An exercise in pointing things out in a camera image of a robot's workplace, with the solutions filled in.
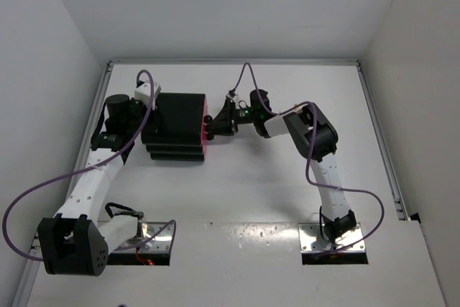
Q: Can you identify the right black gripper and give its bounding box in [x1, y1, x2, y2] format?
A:
[208, 100, 259, 137]

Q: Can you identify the black drawer cabinet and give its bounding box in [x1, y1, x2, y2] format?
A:
[141, 92, 206, 162]

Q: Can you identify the pink top drawer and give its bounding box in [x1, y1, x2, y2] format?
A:
[203, 98, 213, 124]

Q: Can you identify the pink bottom drawer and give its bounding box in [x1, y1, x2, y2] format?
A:
[202, 133, 214, 152]

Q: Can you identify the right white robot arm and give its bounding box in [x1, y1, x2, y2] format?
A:
[204, 89, 357, 243]

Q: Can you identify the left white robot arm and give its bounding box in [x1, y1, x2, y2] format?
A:
[37, 94, 155, 276]

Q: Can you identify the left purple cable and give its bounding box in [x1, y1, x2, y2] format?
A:
[1, 68, 177, 263]

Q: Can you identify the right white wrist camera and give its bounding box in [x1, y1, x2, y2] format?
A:
[226, 90, 239, 104]

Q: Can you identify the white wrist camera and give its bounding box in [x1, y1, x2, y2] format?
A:
[134, 82, 161, 110]
[226, 90, 239, 104]

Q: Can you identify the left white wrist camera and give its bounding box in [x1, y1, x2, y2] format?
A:
[134, 82, 161, 110]

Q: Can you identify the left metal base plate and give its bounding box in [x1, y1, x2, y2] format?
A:
[111, 219, 177, 254]

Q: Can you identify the metal base plate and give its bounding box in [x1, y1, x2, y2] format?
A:
[298, 223, 366, 254]
[111, 219, 177, 254]

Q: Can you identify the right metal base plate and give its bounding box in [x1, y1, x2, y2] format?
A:
[298, 223, 366, 254]

